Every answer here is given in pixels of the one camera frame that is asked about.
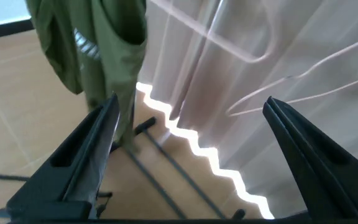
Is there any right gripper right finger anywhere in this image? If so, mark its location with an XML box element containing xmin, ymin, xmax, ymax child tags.
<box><xmin>262</xmin><ymin>96</ymin><xmax>358</xmax><ymax>218</ymax></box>

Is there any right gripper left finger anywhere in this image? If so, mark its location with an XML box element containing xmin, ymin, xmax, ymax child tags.
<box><xmin>4</xmin><ymin>93</ymin><xmax>120</xmax><ymax>220</ymax></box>

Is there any green long-sleeved shirt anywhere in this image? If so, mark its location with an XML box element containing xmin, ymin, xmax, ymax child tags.
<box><xmin>25</xmin><ymin>0</ymin><xmax>149</xmax><ymax>153</ymax></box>

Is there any black clothes rack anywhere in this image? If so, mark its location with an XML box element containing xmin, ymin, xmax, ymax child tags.
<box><xmin>109</xmin><ymin>90</ymin><xmax>247</xmax><ymax>220</ymax></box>

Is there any pink clothes hanger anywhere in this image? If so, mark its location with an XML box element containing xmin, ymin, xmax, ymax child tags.
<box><xmin>149</xmin><ymin>0</ymin><xmax>281</xmax><ymax>65</ymax></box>
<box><xmin>225</xmin><ymin>30</ymin><xmax>358</xmax><ymax>118</ymax></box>

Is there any beige curtain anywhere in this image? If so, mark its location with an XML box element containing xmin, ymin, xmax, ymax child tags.
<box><xmin>137</xmin><ymin>0</ymin><xmax>358</xmax><ymax>218</ymax></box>

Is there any black cable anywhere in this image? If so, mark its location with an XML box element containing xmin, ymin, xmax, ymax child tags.
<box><xmin>0</xmin><ymin>172</ymin><xmax>31</xmax><ymax>183</ymax></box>

